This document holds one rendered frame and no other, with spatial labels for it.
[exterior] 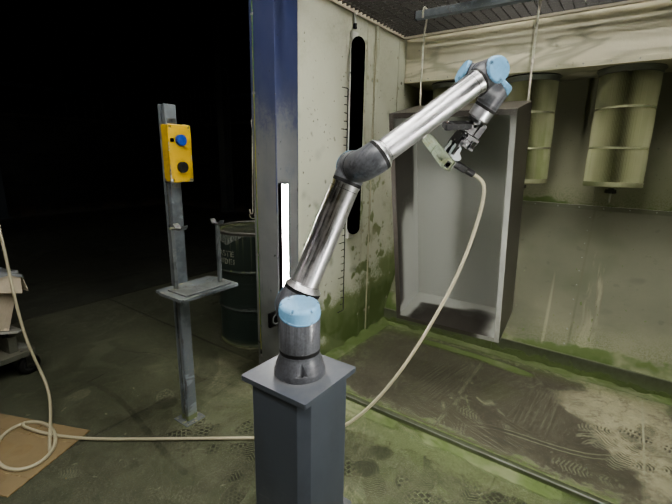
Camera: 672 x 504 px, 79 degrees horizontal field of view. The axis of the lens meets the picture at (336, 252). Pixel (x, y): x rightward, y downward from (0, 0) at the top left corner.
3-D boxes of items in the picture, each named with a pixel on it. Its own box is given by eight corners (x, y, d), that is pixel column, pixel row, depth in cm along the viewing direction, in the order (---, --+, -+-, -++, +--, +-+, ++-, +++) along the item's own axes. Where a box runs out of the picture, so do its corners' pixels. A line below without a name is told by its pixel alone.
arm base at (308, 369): (302, 391, 139) (302, 364, 137) (263, 373, 150) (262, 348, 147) (335, 368, 154) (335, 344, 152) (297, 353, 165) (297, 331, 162)
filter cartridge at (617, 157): (638, 202, 275) (662, 71, 258) (647, 206, 244) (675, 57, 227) (576, 199, 293) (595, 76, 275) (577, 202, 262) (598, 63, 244)
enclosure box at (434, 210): (418, 291, 277) (416, 105, 229) (512, 311, 245) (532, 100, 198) (396, 317, 250) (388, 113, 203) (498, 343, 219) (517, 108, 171)
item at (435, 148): (487, 181, 168) (444, 155, 160) (479, 190, 170) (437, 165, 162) (450, 141, 208) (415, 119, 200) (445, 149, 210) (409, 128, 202)
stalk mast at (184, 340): (191, 413, 228) (168, 105, 190) (197, 417, 225) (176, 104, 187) (181, 418, 224) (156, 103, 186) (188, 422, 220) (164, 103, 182)
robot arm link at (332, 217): (270, 327, 156) (346, 142, 145) (268, 311, 172) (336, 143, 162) (307, 339, 160) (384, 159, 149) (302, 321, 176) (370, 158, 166)
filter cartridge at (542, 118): (520, 199, 280) (534, 69, 260) (483, 194, 312) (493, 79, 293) (559, 197, 293) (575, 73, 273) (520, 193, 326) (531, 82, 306)
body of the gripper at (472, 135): (471, 153, 170) (489, 127, 164) (455, 144, 167) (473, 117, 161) (464, 147, 176) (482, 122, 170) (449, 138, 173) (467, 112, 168)
